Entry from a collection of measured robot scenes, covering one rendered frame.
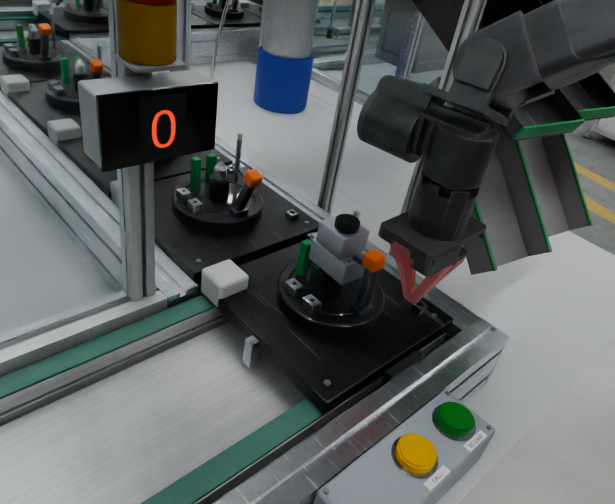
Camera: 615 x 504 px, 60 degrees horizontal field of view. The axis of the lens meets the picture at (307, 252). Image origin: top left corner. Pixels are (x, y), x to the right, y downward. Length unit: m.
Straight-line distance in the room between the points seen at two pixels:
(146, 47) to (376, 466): 0.44
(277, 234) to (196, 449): 0.35
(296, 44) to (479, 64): 1.07
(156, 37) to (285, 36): 1.02
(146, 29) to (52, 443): 0.41
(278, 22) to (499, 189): 0.83
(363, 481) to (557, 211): 0.62
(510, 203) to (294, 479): 0.55
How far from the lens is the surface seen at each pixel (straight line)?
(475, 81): 0.47
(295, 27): 1.50
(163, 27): 0.50
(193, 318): 0.69
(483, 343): 0.74
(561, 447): 0.82
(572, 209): 1.02
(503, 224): 0.87
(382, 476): 0.56
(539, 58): 0.48
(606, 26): 0.49
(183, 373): 0.66
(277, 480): 0.54
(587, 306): 1.10
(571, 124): 0.80
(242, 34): 1.95
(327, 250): 0.64
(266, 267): 0.74
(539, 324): 0.99
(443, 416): 0.61
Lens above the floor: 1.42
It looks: 35 degrees down
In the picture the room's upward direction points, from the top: 11 degrees clockwise
